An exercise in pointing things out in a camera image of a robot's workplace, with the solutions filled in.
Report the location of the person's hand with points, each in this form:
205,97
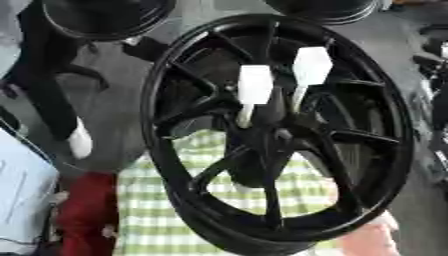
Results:
367,240

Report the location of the white pin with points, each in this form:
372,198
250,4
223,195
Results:
311,65
255,83

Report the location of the black spoked wheel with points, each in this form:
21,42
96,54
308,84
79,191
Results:
175,186

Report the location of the black round wheel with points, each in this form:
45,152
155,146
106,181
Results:
111,23
326,10

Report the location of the red fabric bundle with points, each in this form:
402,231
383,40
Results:
87,206

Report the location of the pale blue sheet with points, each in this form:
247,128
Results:
23,186

